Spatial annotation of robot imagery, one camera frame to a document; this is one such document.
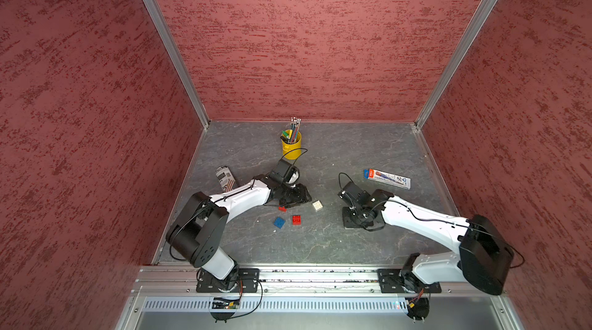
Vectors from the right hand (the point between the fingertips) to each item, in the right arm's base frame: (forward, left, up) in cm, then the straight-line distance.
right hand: (348, 226), depth 83 cm
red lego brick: (+9, +25, -4) cm, 27 cm away
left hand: (+8, +16, +2) cm, 18 cm away
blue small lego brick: (+3, +26, -1) cm, 26 cm away
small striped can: (+21, +49, +1) cm, 54 cm away
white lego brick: (+9, +11, -2) cm, 14 cm away
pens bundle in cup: (+38, +21, +8) cm, 44 cm away
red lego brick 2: (+4, +19, -2) cm, 20 cm away
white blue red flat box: (+21, -21, -3) cm, 30 cm away
